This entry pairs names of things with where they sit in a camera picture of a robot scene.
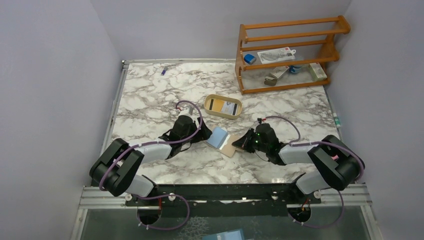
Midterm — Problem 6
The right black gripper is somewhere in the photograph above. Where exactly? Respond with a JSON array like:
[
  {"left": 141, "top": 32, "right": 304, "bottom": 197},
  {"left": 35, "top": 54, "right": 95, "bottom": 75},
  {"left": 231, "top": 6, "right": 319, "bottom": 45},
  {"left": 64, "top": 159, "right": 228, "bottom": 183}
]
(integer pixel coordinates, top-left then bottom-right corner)
[{"left": 232, "top": 127, "right": 269, "bottom": 154}]

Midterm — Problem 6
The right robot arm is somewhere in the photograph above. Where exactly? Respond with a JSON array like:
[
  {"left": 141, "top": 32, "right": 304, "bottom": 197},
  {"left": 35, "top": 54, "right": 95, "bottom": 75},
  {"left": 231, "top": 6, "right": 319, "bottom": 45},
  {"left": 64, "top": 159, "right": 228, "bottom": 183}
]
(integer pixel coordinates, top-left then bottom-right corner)
[{"left": 232, "top": 123, "right": 365, "bottom": 204}]

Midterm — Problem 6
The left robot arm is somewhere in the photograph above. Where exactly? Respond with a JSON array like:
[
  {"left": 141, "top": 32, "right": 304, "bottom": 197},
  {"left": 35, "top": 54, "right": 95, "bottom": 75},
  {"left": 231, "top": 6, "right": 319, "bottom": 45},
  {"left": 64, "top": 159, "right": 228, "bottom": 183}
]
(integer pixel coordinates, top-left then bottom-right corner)
[{"left": 89, "top": 115, "right": 212, "bottom": 206}]

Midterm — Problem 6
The yellow white card in tray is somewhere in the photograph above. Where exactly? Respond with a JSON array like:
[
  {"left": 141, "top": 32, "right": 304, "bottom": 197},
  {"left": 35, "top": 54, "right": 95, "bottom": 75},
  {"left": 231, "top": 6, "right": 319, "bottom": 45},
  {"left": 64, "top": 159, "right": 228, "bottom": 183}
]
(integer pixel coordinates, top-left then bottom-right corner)
[{"left": 207, "top": 98, "right": 240, "bottom": 116}]

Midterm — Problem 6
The tan oval tray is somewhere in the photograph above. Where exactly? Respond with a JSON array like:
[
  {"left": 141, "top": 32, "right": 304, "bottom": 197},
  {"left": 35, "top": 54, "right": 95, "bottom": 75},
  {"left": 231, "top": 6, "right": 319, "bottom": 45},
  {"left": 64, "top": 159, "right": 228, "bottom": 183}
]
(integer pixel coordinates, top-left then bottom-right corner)
[{"left": 203, "top": 94, "right": 243, "bottom": 120}]

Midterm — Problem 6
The blue small box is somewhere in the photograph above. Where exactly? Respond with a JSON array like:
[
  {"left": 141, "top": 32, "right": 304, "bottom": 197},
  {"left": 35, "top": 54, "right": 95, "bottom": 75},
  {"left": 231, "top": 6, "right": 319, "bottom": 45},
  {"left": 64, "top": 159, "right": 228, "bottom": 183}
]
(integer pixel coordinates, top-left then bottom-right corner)
[{"left": 243, "top": 54, "right": 257, "bottom": 65}]

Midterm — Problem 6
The blue white cup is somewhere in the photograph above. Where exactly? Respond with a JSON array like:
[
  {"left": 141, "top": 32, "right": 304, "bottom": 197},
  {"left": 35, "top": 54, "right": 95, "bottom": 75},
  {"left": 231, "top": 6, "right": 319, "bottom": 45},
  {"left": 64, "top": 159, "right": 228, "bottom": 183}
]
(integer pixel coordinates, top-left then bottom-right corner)
[{"left": 289, "top": 64, "right": 303, "bottom": 74}]

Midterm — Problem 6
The white packaged item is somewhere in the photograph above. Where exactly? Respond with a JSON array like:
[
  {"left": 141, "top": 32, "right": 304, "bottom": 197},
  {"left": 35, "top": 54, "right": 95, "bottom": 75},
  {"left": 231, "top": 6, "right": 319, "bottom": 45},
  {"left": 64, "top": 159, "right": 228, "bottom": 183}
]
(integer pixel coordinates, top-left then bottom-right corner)
[{"left": 257, "top": 47, "right": 297, "bottom": 64}]

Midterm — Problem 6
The blue object at bottom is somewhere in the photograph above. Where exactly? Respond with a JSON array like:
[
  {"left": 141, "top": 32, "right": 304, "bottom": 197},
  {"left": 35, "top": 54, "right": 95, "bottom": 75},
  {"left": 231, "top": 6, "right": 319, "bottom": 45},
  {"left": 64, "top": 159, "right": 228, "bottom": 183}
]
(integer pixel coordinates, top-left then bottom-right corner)
[{"left": 202, "top": 229, "right": 245, "bottom": 240}]

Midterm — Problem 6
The orange wooden rack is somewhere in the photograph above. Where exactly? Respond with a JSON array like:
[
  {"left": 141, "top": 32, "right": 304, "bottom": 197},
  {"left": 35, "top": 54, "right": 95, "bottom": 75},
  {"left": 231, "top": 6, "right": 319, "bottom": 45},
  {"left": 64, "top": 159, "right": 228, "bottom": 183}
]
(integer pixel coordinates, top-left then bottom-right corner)
[{"left": 234, "top": 15, "right": 351, "bottom": 95}]

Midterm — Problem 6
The green white box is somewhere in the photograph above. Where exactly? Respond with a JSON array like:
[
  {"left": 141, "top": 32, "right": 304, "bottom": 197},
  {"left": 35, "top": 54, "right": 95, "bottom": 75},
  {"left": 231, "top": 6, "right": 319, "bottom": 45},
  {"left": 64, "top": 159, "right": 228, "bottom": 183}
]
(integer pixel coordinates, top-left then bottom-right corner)
[{"left": 308, "top": 62, "right": 328, "bottom": 82}]

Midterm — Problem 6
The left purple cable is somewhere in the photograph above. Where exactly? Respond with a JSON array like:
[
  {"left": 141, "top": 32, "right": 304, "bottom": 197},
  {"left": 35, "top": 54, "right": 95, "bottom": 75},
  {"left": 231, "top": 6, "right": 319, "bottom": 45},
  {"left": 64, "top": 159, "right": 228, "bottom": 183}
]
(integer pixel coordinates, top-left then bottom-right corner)
[{"left": 98, "top": 100, "right": 204, "bottom": 232}]

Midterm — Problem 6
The purple cable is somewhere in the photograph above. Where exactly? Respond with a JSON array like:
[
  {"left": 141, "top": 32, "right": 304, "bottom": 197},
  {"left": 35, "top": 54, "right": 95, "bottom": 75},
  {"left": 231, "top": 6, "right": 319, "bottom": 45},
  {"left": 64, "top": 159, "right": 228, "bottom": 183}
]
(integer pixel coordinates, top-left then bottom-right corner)
[
  {"left": 257, "top": 115, "right": 366, "bottom": 229},
  {"left": 98, "top": 100, "right": 204, "bottom": 232}
]

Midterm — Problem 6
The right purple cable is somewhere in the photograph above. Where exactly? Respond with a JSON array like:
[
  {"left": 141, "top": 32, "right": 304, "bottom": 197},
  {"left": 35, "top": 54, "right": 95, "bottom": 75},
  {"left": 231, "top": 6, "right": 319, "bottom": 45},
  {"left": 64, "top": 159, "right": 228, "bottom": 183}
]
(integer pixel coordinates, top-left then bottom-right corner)
[{"left": 257, "top": 115, "right": 366, "bottom": 229}]

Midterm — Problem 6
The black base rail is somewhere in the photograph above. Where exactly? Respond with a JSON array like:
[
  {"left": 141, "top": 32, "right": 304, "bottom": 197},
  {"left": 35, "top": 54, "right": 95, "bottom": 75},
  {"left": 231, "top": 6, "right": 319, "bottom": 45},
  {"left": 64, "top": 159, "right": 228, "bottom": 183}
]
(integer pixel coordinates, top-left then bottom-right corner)
[{"left": 125, "top": 183, "right": 321, "bottom": 218}]

